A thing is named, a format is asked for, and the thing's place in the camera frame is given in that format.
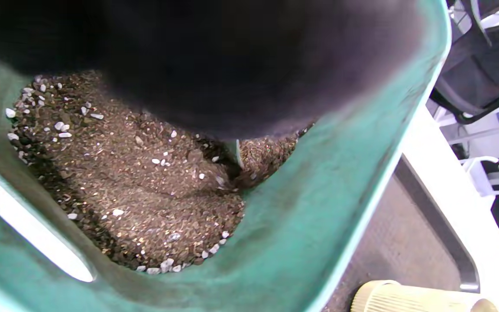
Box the dark brown plastic tray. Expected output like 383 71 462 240
323 156 480 312

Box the green plastic storage bin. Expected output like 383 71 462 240
0 0 451 312

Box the black office chair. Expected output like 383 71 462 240
429 0 499 125

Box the yellow ribbed flower pot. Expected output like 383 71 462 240
350 279 499 312

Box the white rolling cart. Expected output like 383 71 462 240
462 155 499 239

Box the person's left hand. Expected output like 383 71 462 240
0 0 423 140

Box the green garden trowel scoop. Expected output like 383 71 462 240
226 139 246 169

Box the brown potting mix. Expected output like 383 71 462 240
5 71 315 274

